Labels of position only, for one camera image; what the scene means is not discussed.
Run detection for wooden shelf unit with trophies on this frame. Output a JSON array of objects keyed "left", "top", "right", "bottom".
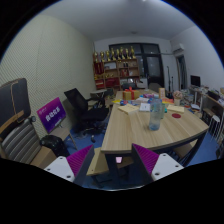
[{"left": 92, "top": 45, "right": 141, "bottom": 91}]

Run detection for black office chair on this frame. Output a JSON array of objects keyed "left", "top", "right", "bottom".
[{"left": 63, "top": 87, "right": 111, "bottom": 138}]

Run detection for white round stool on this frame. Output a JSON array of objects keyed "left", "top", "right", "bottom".
[{"left": 208, "top": 114, "right": 222, "bottom": 138}]

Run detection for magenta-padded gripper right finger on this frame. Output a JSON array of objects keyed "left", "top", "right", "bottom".
[{"left": 130, "top": 143, "right": 185, "bottom": 186}]

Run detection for dark case with brown straps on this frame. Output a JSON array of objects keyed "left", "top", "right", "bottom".
[{"left": 0, "top": 77, "right": 32, "bottom": 138}]

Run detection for black bag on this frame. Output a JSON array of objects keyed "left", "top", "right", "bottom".
[{"left": 39, "top": 134, "right": 70, "bottom": 158}]

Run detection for tan carton box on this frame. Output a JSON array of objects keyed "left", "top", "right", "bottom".
[{"left": 158, "top": 87, "right": 167, "bottom": 100}]

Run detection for yellow gift box red ribbon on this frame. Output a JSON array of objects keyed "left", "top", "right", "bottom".
[{"left": 122, "top": 87, "right": 141, "bottom": 101}]

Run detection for black computer monitor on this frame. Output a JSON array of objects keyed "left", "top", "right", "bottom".
[{"left": 190, "top": 74, "right": 202, "bottom": 88}]

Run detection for grey striped chair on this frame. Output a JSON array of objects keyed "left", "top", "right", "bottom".
[{"left": 0, "top": 116, "right": 43, "bottom": 164}]

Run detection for clear plastic water bottle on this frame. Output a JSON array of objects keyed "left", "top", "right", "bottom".
[{"left": 148, "top": 98, "right": 164, "bottom": 132}]

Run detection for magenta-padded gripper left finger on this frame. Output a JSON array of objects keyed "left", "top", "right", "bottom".
[{"left": 43, "top": 144, "right": 96, "bottom": 187}]

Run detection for pink flowers in white pot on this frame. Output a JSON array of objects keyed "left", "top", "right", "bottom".
[{"left": 172, "top": 90, "right": 184, "bottom": 107}]

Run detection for white wall air conditioner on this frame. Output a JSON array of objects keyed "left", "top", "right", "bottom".
[{"left": 171, "top": 43, "right": 185, "bottom": 54}]

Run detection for wooden side desk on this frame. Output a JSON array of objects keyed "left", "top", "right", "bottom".
[{"left": 188, "top": 86, "right": 224, "bottom": 128}]

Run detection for purple sign board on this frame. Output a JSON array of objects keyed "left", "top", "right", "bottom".
[{"left": 36, "top": 97, "right": 67, "bottom": 134}]

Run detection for black framed glass door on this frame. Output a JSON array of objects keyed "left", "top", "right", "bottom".
[{"left": 108, "top": 42, "right": 165, "bottom": 89}]

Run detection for white paper document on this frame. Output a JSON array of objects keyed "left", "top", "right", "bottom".
[{"left": 138, "top": 102, "right": 152, "bottom": 112}]

